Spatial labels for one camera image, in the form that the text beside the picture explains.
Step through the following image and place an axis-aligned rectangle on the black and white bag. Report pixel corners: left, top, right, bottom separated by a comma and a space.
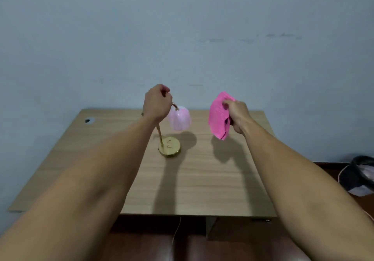
338, 155, 374, 197

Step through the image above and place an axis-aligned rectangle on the person's left forearm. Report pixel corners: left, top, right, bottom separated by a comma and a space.
0, 114, 161, 261

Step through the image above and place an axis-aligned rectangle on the person's right hand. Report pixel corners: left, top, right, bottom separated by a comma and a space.
222, 99, 252, 136

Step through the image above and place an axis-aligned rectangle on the person's right forearm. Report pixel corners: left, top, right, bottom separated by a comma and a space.
242, 121, 374, 261

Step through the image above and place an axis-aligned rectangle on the wooden desk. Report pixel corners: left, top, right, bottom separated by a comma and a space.
8, 108, 277, 239

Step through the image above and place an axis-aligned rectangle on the person's left hand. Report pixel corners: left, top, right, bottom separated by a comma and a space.
142, 84, 173, 124

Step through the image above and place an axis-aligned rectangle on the thin white cable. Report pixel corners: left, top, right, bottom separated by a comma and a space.
172, 217, 182, 248

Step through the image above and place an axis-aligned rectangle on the pink cleaning cloth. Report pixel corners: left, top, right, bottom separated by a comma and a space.
208, 91, 236, 141

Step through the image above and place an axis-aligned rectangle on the gold lamp with pink shade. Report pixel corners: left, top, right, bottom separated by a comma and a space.
141, 93, 192, 157

